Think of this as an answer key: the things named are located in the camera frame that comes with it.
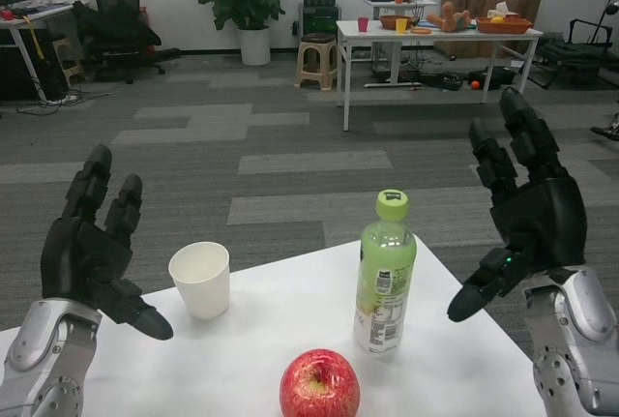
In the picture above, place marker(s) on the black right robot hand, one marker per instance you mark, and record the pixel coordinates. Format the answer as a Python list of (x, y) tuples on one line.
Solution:
[(546, 228)]

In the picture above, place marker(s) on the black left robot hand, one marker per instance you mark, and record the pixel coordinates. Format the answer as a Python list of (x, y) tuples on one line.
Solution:
[(79, 257)]

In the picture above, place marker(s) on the green drink bottle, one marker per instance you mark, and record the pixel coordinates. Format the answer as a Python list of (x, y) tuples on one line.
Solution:
[(384, 262)]

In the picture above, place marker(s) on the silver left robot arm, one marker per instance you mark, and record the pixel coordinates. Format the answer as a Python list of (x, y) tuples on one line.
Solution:
[(38, 344)]

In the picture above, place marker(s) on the white paper cup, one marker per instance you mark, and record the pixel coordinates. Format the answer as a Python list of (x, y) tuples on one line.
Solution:
[(199, 286)]

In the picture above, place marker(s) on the black floor bag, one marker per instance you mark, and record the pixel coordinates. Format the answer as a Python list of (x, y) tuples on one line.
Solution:
[(493, 78)]

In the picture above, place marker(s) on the white power strip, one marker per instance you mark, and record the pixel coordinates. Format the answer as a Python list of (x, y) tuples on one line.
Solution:
[(64, 98)]

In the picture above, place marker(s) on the black folding cot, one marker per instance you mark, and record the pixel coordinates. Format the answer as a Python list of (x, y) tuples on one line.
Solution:
[(575, 54)]

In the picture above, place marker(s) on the black electronics pile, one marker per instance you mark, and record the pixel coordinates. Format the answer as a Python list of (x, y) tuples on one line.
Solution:
[(442, 81)]

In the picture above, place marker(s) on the black cabinet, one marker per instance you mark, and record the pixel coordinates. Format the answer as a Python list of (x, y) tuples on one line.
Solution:
[(19, 68)]

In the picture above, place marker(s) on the small wooden stool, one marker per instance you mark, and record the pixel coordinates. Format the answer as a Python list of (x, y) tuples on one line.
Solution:
[(67, 56)]

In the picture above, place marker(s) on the orange woven tray basket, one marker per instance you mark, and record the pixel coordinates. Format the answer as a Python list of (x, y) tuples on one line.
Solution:
[(503, 27)]

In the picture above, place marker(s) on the yellow lemon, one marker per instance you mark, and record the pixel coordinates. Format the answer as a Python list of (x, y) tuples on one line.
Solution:
[(496, 20)]

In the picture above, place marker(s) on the tissue box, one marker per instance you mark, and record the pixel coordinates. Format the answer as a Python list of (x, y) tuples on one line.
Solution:
[(503, 10)]

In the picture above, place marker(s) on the large brown cardboard box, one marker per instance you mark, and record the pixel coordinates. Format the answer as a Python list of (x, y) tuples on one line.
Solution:
[(529, 3)]

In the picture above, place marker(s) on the orange plush toy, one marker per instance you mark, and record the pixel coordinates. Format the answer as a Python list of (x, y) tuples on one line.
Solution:
[(447, 19)]

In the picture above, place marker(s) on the black office chair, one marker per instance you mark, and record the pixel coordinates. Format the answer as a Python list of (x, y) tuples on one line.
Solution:
[(116, 25)]

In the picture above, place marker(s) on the yellow cup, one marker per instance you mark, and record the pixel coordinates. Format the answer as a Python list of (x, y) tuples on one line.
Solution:
[(401, 26)]

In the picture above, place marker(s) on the white cluttered desk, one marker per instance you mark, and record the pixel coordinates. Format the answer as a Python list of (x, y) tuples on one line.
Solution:
[(48, 9)]

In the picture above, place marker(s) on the small red object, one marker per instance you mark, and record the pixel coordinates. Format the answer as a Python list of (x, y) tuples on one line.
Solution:
[(6, 14)]

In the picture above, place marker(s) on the brown wicker bowl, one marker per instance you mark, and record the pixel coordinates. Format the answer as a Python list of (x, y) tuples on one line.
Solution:
[(387, 23)]

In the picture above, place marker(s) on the white folding table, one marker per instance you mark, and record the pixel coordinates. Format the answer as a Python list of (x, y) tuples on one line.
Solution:
[(372, 35)]

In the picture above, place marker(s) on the red apple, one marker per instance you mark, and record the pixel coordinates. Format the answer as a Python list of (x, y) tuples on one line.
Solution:
[(319, 388)]

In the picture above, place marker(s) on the pink cup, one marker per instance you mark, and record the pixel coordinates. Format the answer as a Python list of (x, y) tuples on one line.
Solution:
[(363, 25)]

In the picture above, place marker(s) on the white plant pot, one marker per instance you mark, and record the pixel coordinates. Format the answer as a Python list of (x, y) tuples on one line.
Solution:
[(255, 47)]

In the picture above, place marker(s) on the white desk with black boxes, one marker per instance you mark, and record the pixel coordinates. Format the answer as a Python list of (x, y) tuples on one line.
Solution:
[(379, 2)]

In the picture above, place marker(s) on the beige plastic stool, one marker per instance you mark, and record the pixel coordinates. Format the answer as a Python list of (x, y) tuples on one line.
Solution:
[(316, 42)]

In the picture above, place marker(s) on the black and green equipment rack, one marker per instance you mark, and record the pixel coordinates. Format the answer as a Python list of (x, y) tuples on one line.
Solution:
[(319, 13)]

